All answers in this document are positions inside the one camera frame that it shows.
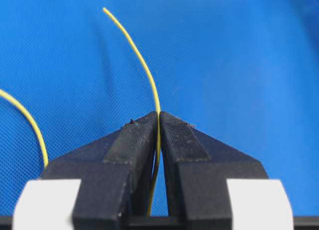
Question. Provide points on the blue table cloth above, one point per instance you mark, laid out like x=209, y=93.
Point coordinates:
x=243, y=71

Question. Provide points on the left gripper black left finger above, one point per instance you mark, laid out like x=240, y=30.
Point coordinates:
x=115, y=173

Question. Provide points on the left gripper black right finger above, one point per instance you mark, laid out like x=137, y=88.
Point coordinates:
x=196, y=167

